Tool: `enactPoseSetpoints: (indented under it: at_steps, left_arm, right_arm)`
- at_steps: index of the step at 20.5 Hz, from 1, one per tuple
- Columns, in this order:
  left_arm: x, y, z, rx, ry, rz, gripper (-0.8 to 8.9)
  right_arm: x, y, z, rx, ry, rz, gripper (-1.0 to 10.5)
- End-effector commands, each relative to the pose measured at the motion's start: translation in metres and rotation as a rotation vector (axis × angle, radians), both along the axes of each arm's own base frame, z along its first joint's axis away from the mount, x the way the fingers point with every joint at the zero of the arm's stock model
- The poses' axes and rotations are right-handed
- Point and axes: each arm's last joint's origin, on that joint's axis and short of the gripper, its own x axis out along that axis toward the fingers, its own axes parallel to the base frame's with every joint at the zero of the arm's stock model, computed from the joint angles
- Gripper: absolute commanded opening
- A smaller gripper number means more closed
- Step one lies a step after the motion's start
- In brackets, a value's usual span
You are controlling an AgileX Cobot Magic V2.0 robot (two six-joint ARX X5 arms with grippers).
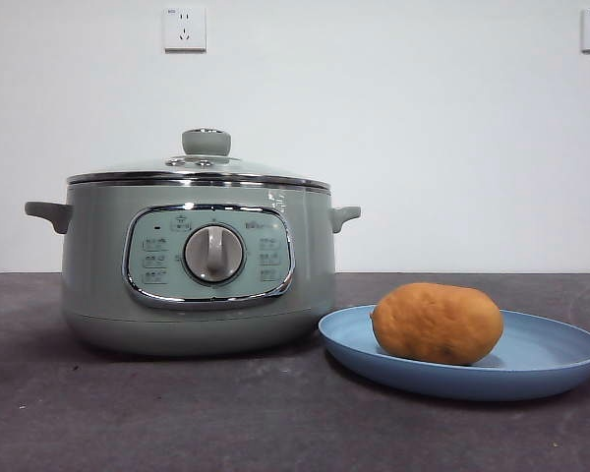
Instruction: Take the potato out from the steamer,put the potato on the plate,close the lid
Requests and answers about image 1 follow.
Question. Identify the glass lid with green knob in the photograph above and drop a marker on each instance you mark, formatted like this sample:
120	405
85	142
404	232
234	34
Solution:
205	142

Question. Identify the orange-brown potato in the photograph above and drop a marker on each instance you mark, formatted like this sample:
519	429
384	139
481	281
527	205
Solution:
437	324

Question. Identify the blue round plate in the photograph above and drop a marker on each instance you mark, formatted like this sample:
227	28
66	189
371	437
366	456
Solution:
546	354

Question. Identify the pale green electric steamer pot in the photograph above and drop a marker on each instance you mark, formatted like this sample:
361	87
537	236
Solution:
103	255

